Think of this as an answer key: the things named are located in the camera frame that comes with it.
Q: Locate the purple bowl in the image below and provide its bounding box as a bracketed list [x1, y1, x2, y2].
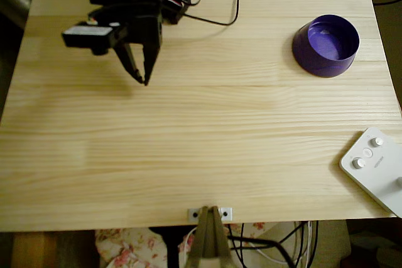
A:
[291, 14, 361, 79]

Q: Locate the floral cloth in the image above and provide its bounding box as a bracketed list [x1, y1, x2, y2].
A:
[95, 221, 267, 268]

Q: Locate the clamp at table edge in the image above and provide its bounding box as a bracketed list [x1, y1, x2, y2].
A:
[186, 205, 236, 268]

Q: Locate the wooden table leg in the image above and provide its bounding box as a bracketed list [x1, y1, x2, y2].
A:
[11, 232, 60, 268]

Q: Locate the white device with knobs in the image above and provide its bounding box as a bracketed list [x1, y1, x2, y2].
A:
[339, 126, 402, 218]

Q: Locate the black camera with white label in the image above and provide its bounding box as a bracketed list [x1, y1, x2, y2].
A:
[60, 21, 122, 56]

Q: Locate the black camera cable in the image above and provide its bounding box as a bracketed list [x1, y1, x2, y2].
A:
[183, 0, 246, 27]

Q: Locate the white metal bracket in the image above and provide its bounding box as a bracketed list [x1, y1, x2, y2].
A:
[187, 206, 234, 222]

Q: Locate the black cable bundle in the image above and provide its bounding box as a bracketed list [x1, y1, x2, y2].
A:
[226, 220, 320, 268]

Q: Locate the white cable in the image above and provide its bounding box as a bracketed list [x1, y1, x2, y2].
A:
[251, 220, 315, 265]

